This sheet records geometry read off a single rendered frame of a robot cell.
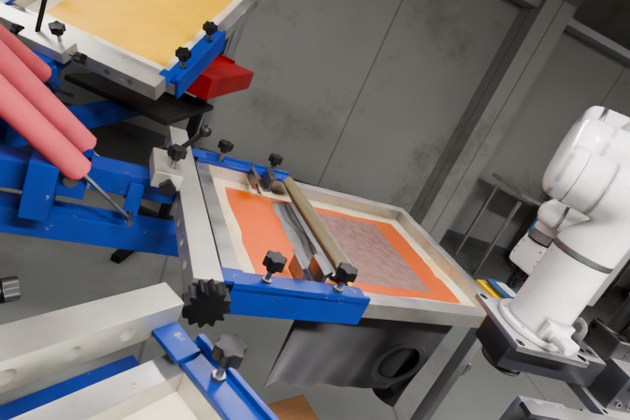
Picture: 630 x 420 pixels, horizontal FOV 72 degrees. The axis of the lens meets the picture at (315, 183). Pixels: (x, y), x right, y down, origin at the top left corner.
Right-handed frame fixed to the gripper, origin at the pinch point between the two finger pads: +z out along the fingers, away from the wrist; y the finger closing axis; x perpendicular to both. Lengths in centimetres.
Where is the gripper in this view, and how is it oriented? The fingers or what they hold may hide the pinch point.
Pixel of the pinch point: (513, 281)
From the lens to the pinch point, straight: 152.0
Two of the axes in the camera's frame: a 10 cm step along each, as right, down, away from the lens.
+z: -3.9, 8.6, 3.2
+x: -8.6, -2.2, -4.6
